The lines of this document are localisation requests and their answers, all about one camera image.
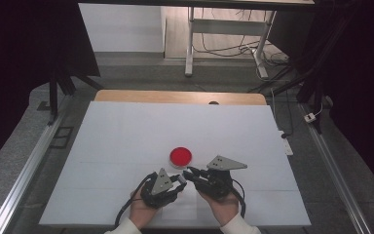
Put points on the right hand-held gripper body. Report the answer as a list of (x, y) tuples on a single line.
[(217, 182)]

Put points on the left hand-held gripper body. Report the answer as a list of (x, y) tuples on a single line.
[(160, 185)]

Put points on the blue and white stamp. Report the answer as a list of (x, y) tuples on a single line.
[(181, 179)]

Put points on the round red ink pad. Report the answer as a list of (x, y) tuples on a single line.
[(180, 156)]

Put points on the person's right hand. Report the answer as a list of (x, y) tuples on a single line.
[(224, 208)]

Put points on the person's left hand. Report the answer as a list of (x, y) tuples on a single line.
[(141, 213)]

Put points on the large white table cover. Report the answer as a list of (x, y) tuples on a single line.
[(136, 130)]

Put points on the white power strip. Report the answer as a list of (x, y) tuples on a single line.
[(286, 144)]

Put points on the small white plug adapter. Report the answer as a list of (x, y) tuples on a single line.
[(310, 117)]

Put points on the black tripod stand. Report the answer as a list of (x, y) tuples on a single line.
[(53, 94), (311, 84)]

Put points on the black curtain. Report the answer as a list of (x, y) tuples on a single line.
[(19, 65), (363, 81)]

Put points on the aluminium floor rail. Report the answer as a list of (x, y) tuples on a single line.
[(334, 169), (22, 175)]

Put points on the grey metal desk frame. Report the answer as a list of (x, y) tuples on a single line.
[(227, 26)]

